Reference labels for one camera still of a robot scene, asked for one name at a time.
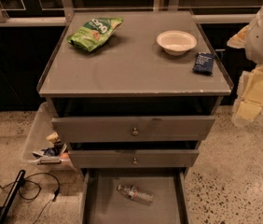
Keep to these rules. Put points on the grey drawer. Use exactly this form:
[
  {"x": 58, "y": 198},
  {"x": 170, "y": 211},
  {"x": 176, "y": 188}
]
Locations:
[
  {"x": 102, "y": 203},
  {"x": 119, "y": 129},
  {"x": 147, "y": 158}
]

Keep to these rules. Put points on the white paper bowl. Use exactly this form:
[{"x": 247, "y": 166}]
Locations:
[{"x": 176, "y": 43}]

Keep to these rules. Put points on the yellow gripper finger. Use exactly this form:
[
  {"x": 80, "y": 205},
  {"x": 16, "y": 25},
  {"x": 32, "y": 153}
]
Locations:
[
  {"x": 238, "y": 40},
  {"x": 249, "y": 102}
]

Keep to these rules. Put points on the grey drawer cabinet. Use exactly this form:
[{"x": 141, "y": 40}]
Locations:
[{"x": 131, "y": 76}]

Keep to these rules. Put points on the grey bottom drawer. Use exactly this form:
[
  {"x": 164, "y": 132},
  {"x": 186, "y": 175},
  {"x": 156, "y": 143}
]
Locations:
[{"x": 102, "y": 203}]

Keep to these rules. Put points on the dark blue snack packet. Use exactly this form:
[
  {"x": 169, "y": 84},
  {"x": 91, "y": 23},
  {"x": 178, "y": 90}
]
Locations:
[{"x": 204, "y": 63}]

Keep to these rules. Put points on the brass top drawer knob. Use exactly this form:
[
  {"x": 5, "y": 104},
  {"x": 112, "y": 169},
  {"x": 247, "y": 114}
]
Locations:
[{"x": 134, "y": 132}]

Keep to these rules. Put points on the green chip bag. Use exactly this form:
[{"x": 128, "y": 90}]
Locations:
[{"x": 94, "y": 33}]

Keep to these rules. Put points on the clear plastic water bottle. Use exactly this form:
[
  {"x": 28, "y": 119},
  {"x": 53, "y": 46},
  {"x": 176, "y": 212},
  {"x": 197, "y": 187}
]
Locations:
[{"x": 136, "y": 194}]

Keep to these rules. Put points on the grey middle drawer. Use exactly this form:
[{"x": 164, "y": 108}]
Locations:
[{"x": 147, "y": 158}]

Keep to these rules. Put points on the black flat device on floor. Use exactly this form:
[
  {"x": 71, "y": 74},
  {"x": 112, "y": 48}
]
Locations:
[{"x": 11, "y": 196}]

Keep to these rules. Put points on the grey top drawer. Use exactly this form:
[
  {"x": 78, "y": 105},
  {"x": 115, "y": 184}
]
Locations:
[{"x": 119, "y": 129}]

